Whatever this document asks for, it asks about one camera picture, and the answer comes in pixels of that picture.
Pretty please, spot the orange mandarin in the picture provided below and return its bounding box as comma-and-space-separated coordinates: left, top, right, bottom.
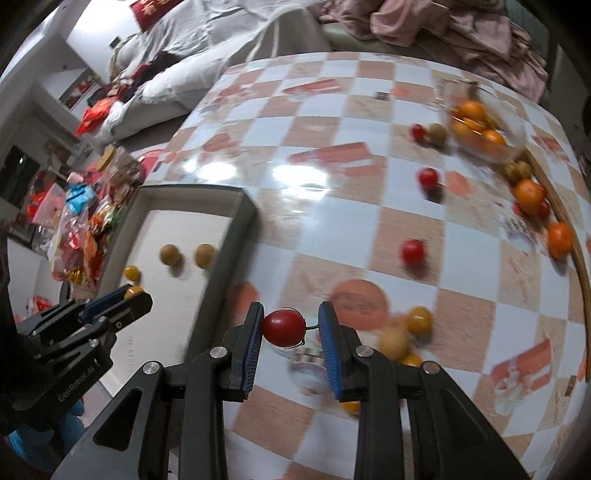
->
478, 129, 509, 156
455, 100, 488, 125
450, 119, 482, 149
547, 222, 576, 260
513, 179, 546, 217

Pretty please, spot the grey rectangular tray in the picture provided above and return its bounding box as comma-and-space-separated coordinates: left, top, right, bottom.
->
95, 184, 264, 374

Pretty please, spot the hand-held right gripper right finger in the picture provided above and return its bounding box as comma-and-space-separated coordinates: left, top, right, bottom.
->
318, 301, 530, 480

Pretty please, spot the checkered tablecloth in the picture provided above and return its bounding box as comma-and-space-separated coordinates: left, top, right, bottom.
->
139, 51, 587, 480

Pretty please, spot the pale yellow longan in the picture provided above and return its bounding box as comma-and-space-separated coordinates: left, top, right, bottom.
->
379, 328, 411, 361

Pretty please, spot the red cherry tomato with stem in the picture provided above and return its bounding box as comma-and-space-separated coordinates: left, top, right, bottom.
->
262, 308, 307, 349

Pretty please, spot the red foil packet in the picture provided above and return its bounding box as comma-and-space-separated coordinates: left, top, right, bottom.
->
75, 99, 116, 137

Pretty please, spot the pile of pink clothes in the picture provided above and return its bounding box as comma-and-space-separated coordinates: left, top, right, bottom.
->
318, 0, 551, 104

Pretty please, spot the pile of colourful snack packets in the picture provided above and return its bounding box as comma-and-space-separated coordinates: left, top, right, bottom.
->
25, 144, 149, 288

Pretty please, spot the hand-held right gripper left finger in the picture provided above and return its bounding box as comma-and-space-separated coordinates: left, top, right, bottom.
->
51, 302, 265, 480

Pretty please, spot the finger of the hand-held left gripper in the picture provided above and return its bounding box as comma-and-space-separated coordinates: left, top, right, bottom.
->
15, 284, 136, 340
33, 291, 154, 367

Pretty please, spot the wooden rimmed round tray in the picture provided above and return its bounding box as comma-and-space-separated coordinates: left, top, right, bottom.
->
501, 148, 586, 278

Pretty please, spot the grey blanket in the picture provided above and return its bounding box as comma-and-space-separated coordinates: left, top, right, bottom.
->
107, 0, 326, 141

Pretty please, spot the red pillow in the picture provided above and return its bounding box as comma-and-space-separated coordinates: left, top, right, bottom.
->
129, 0, 186, 31

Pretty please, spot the blue round object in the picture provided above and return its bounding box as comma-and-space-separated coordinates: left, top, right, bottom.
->
7, 401, 86, 474

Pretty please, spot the clear glass bowl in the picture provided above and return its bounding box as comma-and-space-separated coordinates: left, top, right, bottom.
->
440, 79, 528, 165

